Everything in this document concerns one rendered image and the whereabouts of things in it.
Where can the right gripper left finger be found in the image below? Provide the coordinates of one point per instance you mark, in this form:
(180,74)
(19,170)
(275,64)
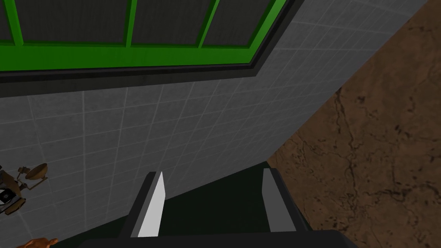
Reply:
(151,206)

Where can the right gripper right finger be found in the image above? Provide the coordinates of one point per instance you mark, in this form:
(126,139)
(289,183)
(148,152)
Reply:
(279,203)

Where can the green framed window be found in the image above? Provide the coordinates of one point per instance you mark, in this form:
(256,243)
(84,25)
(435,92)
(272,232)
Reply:
(131,38)

